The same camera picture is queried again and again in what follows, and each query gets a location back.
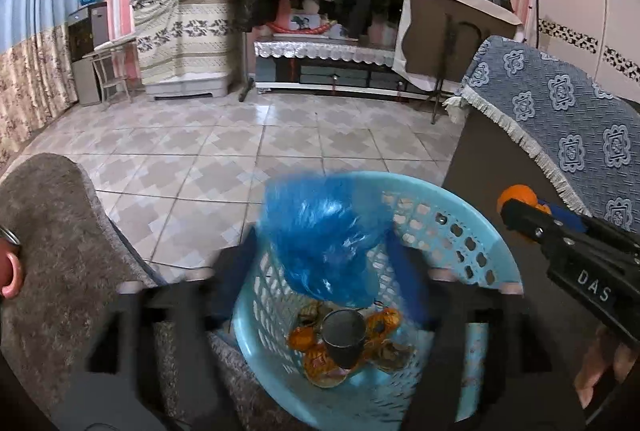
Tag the blue floral curtain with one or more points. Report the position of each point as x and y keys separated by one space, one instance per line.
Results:
x=30 y=36

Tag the person's right hand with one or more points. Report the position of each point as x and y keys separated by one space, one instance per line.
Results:
x=597 y=363

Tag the orange snack packet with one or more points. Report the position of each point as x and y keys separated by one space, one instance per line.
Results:
x=322 y=365

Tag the brown board on stand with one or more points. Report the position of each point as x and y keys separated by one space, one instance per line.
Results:
x=450 y=36

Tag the low bench cabinet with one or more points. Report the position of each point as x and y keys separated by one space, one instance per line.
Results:
x=325 y=73

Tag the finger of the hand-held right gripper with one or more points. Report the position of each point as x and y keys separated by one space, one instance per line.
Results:
x=530 y=223
x=567 y=217

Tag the blue patterned fringed cloth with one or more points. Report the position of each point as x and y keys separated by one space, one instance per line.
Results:
x=565 y=121

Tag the pink plastic toy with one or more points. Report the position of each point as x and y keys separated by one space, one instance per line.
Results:
x=10 y=266

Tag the orange peel piece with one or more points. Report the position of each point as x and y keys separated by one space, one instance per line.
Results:
x=300 y=338
x=520 y=197
x=385 y=318

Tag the black cup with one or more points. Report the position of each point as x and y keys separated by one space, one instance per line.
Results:
x=342 y=336

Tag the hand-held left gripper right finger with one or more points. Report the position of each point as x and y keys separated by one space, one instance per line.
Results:
x=406 y=283

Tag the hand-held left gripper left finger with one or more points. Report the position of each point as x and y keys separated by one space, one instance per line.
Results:
x=235 y=281

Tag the white lace cloth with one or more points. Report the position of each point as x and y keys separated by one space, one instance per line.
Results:
x=325 y=48

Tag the blue plastic bag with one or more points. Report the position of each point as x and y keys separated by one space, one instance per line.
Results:
x=322 y=241

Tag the cabinet with patterned cover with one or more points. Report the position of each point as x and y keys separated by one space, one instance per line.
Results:
x=185 y=43

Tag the metal stool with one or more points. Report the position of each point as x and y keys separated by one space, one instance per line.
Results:
x=112 y=71

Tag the light blue plastic basket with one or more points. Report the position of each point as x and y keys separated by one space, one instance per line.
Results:
x=475 y=271

